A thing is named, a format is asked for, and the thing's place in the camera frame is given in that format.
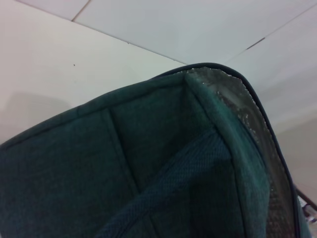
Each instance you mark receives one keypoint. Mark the dark teal insulated lunch bag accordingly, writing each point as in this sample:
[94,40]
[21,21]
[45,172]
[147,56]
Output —
[111,161]

